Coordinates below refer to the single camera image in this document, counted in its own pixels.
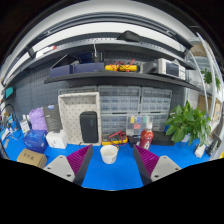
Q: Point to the long white overhead light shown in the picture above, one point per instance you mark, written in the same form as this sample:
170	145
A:
100	28

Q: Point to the yellow multimeter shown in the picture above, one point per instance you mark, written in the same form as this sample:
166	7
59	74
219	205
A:
106	142

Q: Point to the black rounded hard case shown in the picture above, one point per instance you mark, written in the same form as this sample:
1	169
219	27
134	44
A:
89	126

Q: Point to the dark overhead shelf unit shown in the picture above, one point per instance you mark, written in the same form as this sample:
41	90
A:
116	77

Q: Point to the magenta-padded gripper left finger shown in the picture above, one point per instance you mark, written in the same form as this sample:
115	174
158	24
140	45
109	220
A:
60	166

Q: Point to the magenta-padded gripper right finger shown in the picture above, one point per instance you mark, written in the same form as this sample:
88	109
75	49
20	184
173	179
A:
163	166

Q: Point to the teal wall-mounted box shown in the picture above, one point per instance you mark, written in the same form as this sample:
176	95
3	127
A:
9	92

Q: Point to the white cup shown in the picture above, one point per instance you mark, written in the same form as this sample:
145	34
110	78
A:
109	155

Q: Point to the green potted plant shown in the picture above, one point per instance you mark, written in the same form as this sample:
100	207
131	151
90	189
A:
186	123

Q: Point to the grey small-parts drawer cabinet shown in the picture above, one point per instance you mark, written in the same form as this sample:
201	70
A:
156	100
113	123
120	99
160	121

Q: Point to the blue cardboard box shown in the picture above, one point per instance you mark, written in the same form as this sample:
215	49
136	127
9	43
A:
35	140

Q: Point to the purple plastic bag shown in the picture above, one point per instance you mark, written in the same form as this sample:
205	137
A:
37	118

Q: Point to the black flat case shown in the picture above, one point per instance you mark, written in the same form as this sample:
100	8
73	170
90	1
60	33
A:
163	139

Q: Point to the small white labelled box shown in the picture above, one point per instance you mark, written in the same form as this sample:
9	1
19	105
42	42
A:
25	126

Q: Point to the red drink bottle white cap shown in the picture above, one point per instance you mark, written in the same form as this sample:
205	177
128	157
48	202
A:
146	138

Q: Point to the dark grey upright box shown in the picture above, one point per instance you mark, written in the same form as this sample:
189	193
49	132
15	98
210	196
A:
52	118

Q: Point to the white carton box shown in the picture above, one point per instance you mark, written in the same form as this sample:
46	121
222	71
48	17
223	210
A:
56	139

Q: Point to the white perforated tray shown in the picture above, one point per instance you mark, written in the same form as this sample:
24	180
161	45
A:
71	113

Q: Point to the brown cardboard box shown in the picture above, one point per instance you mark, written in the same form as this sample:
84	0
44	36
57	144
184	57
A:
31	158

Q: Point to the black box white label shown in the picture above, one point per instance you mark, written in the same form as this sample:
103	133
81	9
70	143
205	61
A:
133	140

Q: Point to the white plug adapter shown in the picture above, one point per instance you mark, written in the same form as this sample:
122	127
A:
200	151

